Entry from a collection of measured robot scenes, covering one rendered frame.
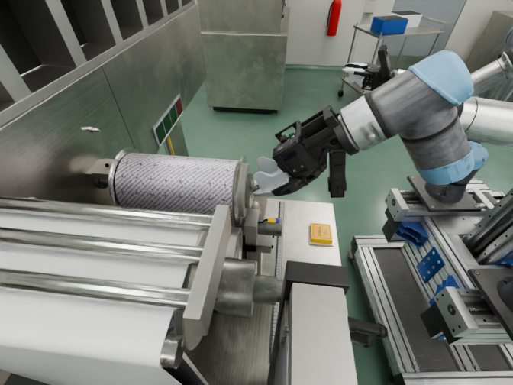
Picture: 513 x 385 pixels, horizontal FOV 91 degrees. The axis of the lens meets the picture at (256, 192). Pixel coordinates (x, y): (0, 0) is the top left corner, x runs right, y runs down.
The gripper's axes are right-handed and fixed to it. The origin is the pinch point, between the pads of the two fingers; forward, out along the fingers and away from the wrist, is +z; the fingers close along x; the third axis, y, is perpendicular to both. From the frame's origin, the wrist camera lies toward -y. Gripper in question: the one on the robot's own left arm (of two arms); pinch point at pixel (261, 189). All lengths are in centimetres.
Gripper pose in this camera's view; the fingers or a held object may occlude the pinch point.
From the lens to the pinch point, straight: 52.0
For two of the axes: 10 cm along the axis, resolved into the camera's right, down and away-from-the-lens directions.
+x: -1.2, 7.0, -7.0
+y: -6.4, -5.9, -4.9
